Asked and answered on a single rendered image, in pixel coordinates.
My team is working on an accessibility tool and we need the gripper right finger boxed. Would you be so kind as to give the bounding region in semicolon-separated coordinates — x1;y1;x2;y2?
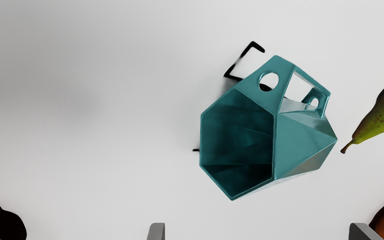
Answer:
349;223;384;240

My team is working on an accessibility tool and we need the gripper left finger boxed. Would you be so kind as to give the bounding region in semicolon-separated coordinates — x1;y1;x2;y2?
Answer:
147;222;165;240

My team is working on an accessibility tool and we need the teal faceted mug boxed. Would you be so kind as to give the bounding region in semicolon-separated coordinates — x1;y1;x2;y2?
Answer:
199;55;338;201

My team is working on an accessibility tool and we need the green speckled pear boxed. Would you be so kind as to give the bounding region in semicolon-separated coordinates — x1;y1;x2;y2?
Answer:
340;82;384;154

